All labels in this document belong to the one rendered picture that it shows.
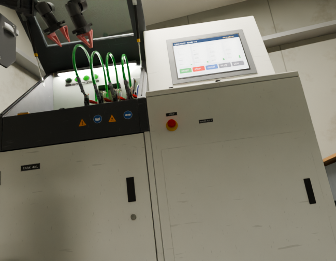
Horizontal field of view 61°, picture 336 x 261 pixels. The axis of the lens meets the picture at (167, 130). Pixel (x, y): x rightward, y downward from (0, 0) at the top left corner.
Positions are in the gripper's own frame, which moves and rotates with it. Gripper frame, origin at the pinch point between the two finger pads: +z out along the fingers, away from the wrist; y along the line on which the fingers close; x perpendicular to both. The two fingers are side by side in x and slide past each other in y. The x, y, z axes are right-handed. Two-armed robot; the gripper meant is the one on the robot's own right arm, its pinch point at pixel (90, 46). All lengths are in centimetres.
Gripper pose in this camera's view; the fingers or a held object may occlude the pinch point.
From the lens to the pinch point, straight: 144.3
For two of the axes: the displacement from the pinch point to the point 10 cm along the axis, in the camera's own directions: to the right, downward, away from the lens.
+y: 1.2, -5.3, 8.4
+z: 3.2, 8.2, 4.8
